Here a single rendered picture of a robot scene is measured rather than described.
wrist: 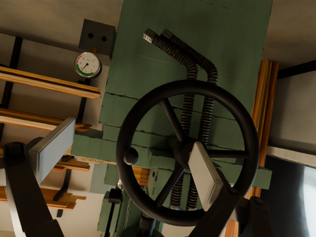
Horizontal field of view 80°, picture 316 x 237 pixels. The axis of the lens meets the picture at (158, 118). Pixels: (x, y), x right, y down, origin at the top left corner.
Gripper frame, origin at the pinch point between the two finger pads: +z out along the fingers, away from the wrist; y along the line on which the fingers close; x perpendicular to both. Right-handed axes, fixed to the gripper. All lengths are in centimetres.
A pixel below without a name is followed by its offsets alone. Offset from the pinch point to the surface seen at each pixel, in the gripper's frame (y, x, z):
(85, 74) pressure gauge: -14.5, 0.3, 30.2
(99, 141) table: -8.9, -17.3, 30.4
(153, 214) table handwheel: 6.3, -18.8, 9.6
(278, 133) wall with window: 135, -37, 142
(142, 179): 5.7, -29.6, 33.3
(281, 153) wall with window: 130, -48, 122
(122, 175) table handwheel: -0.7, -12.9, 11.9
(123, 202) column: 2, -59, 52
